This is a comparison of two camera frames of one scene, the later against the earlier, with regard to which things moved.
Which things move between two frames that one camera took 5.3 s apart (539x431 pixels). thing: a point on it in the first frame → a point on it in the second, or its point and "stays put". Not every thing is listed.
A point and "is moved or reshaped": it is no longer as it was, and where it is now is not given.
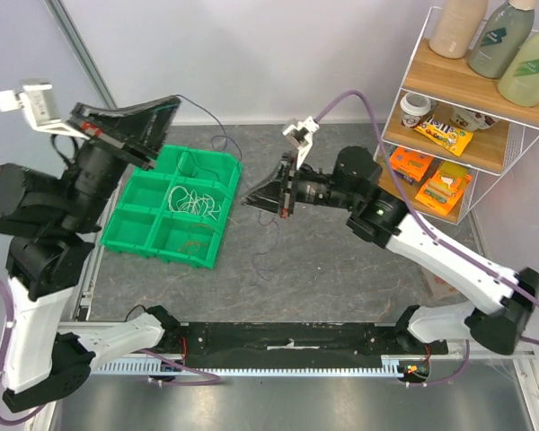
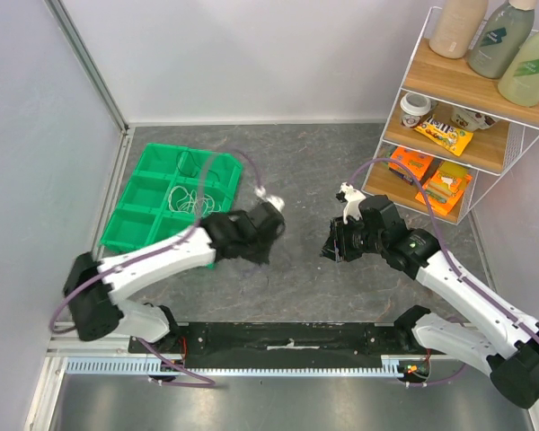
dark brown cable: (195, 163) stays put
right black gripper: (286, 187) → (338, 240)
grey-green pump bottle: (499, 36) stays put
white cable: (181, 200) stays put
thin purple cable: (263, 247) is moved or reshaped
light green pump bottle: (533, 73) stays put
